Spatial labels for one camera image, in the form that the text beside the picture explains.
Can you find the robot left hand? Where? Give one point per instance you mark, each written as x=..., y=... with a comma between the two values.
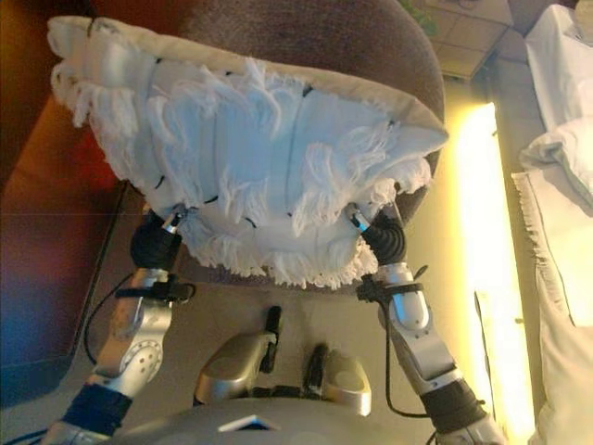
x=153, y=245

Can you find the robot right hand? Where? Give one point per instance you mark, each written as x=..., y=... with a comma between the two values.
x=387, y=241

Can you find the white fringed cushion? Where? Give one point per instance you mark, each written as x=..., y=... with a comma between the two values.
x=259, y=153

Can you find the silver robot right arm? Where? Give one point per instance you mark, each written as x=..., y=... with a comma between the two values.
x=417, y=334

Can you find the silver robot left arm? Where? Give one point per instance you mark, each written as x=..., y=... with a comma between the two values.
x=134, y=338

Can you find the glossy dark wardrobe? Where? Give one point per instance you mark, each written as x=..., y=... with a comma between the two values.
x=37, y=232

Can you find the silver robot left leg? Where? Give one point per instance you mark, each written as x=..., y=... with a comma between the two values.
x=236, y=357

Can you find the silver robot leg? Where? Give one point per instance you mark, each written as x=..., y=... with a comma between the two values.
x=343, y=380
x=236, y=357

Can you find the silver robot right leg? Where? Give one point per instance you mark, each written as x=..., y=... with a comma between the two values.
x=343, y=380

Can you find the cream fringed bedspread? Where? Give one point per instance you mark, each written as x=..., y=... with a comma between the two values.
x=560, y=301

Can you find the grey upholstered armchair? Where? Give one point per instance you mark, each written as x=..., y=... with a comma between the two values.
x=361, y=46

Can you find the white folded duvet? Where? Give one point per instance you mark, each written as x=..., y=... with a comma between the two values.
x=565, y=157

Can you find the grey robot torso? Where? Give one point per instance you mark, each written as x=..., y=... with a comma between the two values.
x=259, y=426

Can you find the green plant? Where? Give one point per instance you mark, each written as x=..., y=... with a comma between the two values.
x=421, y=16

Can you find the white bed sheet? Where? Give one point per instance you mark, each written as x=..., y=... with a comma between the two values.
x=560, y=69

